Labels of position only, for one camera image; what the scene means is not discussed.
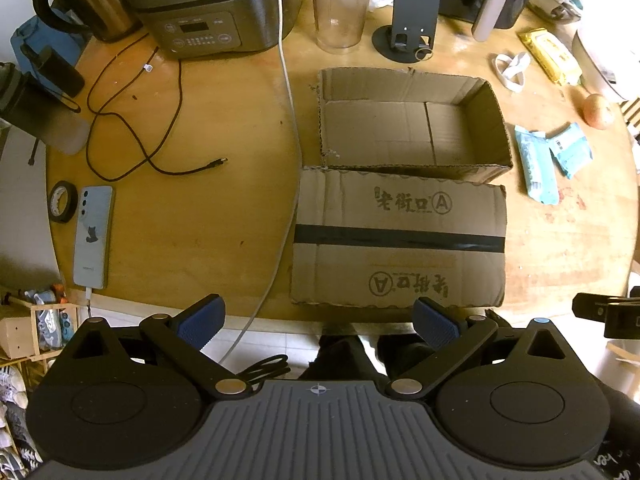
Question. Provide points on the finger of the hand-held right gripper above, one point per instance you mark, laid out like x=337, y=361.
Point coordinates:
x=589, y=307

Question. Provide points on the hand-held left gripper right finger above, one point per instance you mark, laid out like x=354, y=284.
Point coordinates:
x=435, y=327

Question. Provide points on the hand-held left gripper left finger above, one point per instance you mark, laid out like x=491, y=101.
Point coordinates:
x=202, y=322

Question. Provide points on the brown cardboard box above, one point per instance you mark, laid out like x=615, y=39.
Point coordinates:
x=400, y=210

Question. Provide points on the long blue packet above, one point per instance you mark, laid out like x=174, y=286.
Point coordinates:
x=537, y=167

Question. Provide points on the small blue packet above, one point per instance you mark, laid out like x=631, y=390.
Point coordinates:
x=570, y=150

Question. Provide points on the round wooden desk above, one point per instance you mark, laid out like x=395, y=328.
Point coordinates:
x=200, y=235

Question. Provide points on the person's dark trousers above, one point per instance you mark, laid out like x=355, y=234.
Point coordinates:
x=340, y=355

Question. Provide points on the light blue smartphone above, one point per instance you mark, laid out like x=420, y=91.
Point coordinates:
x=93, y=235

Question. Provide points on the wooden shoe rack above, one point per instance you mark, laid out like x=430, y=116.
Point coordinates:
x=20, y=335

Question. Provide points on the black tape roll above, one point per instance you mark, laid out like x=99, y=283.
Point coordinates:
x=56, y=200

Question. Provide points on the round orange fruit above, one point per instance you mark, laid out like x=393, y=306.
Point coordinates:
x=598, y=111

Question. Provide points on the pile of sneakers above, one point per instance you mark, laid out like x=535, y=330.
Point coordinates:
x=12, y=410

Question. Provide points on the yellow wet wipes pack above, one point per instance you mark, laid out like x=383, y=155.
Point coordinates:
x=550, y=55

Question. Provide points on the black power bank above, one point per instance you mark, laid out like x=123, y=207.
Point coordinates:
x=55, y=70

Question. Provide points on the pink tumbler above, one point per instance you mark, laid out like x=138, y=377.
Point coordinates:
x=490, y=10

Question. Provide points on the steel rice cooker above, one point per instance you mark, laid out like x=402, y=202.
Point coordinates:
x=200, y=5

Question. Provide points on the black phone stand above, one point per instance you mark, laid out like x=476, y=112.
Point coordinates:
x=415, y=5

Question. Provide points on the clear grey-lidded shaker bottle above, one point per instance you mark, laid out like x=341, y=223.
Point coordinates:
x=340, y=10

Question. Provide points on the blue bag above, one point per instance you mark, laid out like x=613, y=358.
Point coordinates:
x=35, y=35

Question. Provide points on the steel electric kettle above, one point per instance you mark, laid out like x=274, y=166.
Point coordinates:
x=95, y=0

